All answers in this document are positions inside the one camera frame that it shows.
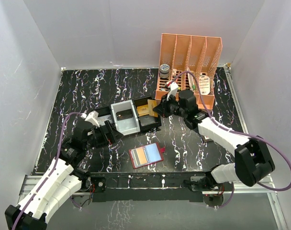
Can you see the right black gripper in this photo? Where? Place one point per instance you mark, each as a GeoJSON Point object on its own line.
{"type": "Point", "coordinates": [164, 107]}

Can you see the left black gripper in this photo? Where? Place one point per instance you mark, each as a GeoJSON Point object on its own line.
{"type": "Point", "coordinates": [105, 134]}

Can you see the red leather card holder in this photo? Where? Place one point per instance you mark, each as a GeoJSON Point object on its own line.
{"type": "Point", "coordinates": [154, 154]}

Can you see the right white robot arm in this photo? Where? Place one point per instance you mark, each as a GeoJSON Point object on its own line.
{"type": "Point", "coordinates": [253, 160]}

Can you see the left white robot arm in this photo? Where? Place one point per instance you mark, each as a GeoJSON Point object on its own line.
{"type": "Point", "coordinates": [64, 177]}

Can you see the gold card in black box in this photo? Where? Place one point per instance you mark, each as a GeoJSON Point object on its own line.
{"type": "Point", "coordinates": [143, 110]}

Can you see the black card in grey tray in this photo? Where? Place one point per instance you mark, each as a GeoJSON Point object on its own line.
{"type": "Point", "coordinates": [124, 114]}

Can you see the black open tray box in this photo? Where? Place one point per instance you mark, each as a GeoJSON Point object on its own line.
{"type": "Point", "coordinates": [146, 122]}

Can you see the grey plastic tray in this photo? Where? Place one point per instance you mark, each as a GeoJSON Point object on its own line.
{"type": "Point", "coordinates": [128, 126]}

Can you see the small round jar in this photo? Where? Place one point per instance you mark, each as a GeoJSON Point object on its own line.
{"type": "Point", "coordinates": [164, 71]}

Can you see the white label packet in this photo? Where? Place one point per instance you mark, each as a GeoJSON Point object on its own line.
{"type": "Point", "coordinates": [204, 84]}

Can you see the orange plastic file organizer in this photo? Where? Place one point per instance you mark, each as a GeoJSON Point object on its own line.
{"type": "Point", "coordinates": [189, 56]}

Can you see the black front mounting rail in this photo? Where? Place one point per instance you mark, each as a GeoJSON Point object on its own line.
{"type": "Point", "coordinates": [149, 186]}

